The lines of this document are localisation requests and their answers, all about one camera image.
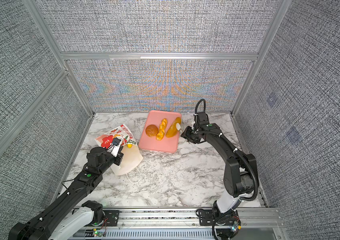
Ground metal tongs with white tips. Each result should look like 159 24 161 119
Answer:
176 122 184 134

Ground long orange fake bread loaf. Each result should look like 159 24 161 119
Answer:
166 117 182 138

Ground yellow twisted fake bread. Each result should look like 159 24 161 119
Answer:
156 118 168 141

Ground white floral paper bag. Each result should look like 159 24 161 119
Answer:
95 124 143 176

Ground round brown fake bun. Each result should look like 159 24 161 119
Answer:
145 125 158 138

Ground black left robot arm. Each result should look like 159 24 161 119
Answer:
8 147 123 240

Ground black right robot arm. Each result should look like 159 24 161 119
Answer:
181 112 259 225

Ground pink plastic tray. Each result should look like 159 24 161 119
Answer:
138 111 182 153

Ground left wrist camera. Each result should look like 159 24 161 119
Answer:
110 137 123 157

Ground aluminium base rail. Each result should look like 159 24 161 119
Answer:
31 206 285 240

